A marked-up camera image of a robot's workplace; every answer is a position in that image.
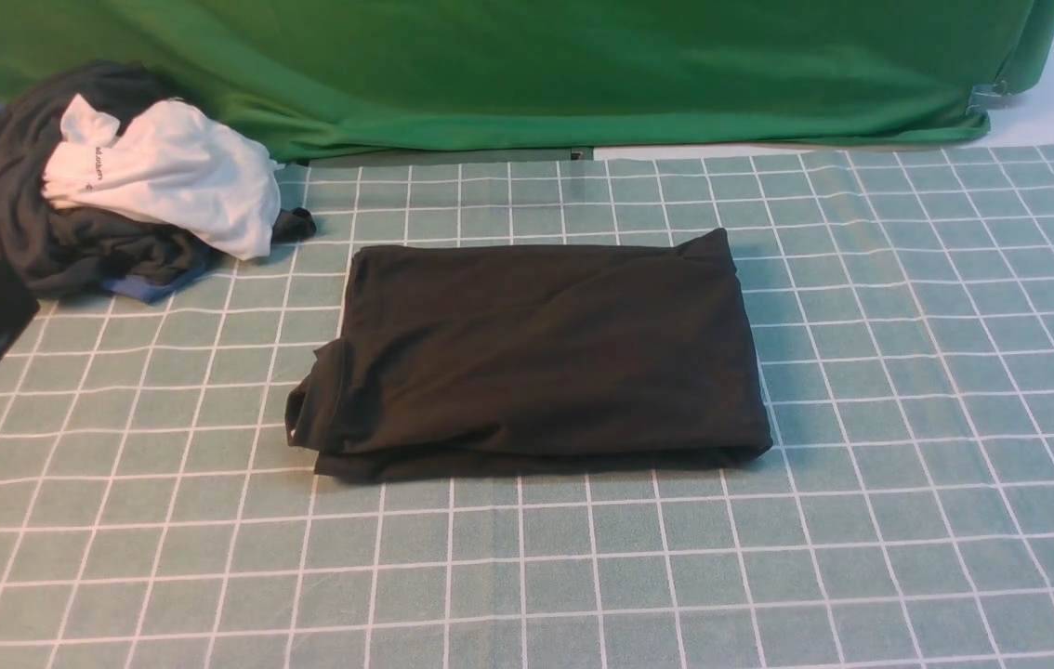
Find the dark gray long-sleeve top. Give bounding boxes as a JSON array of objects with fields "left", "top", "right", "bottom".
[{"left": 284, "top": 229, "right": 773, "bottom": 484}]

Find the green backdrop cloth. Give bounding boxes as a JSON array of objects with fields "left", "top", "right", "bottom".
[{"left": 0, "top": 1, "right": 1054, "bottom": 162}]

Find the white crumpled garment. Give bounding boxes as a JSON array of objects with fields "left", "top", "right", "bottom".
[{"left": 42, "top": 94, "right": 281, "bottom": 261}]

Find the green checkered tablecloth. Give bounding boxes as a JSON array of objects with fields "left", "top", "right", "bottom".
[{"left": 0, "top": 147, "right": 1054, "bottom": 668}]

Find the dark gray crumpled garment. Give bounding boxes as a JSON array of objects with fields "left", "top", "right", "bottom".
[{"left": 0, "top": 62, "right": 316, "bottom": 302}]

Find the metal binder clip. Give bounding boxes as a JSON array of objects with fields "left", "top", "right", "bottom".
[{"left": 967, "top": 81, "right": 1014, "bottom": 115}]

